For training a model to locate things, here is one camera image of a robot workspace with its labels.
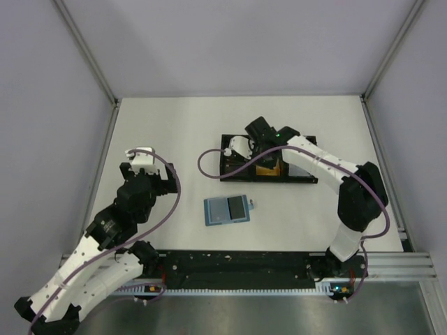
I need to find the blue leather card holder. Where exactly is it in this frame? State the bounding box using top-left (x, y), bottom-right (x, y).
top-left (203, 195), bottom-right (254, 227)

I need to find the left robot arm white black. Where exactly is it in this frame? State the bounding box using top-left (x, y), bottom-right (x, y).
top-left (14, 162), bottom-right (180, 334)

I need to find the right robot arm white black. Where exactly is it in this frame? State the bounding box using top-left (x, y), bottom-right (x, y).
top-left (238, 117), bottom-right (388, 276)

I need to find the gold cards stack in tray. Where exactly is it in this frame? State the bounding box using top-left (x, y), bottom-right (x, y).
top-left (256, 159), bottom-right (281, 177)

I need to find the silver cards stack in tray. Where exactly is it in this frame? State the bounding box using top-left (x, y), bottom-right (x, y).
top-left (288, 164), bottom-right (312, 178)

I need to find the grey card in holder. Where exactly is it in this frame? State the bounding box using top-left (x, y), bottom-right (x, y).
top-left (227, 196), bottom-right (246, 221)

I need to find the black three-compartment tray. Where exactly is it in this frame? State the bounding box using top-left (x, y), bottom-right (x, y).
top-left (219, 151), bottom-right (318, 184)

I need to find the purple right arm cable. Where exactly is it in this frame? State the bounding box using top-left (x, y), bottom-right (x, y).
top-left (197, 146), bottom-right (391, 241)

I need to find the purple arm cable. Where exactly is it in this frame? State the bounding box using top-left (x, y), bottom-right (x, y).
top-left (197, 146), bottom-right (391, 241)
top-left (29, 148), bottom-right (182, 335)

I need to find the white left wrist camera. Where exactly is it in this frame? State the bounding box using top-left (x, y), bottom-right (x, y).
top-left (125, 147), bottom-right (158, 175)

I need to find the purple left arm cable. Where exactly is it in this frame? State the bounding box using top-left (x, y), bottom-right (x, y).
top-left (29, 148), bottom-right (182, 335)

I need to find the light blue cable duct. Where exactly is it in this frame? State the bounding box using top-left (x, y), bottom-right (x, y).
top-left (118, 281), bottom-right (353, 297)

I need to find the aluminium frame profile right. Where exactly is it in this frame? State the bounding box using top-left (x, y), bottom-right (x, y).
top-left (366, 252), bottom-right (437, 282)

